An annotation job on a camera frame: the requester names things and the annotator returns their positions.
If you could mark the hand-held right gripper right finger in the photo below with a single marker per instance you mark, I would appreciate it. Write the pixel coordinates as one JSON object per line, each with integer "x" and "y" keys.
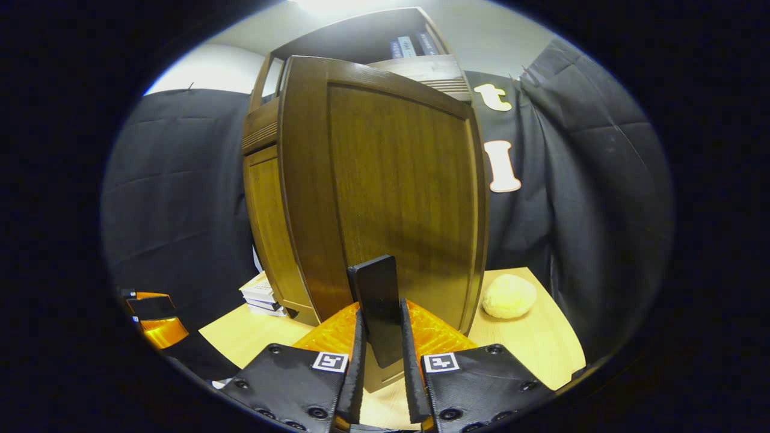
{"x": 414, "y": 385}

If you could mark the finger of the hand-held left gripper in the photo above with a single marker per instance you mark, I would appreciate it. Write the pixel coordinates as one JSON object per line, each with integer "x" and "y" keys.
{"x": 163, "y": 332}
{"x": 150, "y": 305}

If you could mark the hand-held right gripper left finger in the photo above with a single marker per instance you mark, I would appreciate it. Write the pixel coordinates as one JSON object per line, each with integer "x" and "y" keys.
{"x": 356, "y": 373}

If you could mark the wooden cabinet door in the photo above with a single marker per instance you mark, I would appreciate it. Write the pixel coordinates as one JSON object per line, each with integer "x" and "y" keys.
{"x": 397, "y": 174}
{"x": 267, "y": 228}

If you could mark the wooden double-door shoe cabinet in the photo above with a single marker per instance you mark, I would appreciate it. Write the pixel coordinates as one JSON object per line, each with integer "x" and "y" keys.
{"x": 361, "y": 36}

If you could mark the wooden cabinet drawer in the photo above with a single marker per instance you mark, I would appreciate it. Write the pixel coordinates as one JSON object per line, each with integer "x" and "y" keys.
{"x": 258, "y": 129}

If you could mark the stack of white books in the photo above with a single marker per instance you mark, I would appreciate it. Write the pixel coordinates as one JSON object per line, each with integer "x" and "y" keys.
{"x": 261, "y": 293}

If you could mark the black backdrop cloth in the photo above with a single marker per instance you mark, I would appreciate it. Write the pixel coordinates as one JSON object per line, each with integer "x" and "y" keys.
{"x": 174, "y": 180}

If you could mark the pale yellow round bun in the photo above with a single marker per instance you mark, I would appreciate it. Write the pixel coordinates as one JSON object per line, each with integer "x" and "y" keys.
{"x": 509, "y": 296}

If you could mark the dark blue book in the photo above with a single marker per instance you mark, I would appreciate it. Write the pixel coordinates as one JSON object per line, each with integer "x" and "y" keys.
{"x": 427, "y": 43}
{"x": 396, "y": 48}

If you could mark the grey blue book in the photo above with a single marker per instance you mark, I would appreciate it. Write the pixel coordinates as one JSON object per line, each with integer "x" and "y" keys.
{"x": 407, "y": 46}

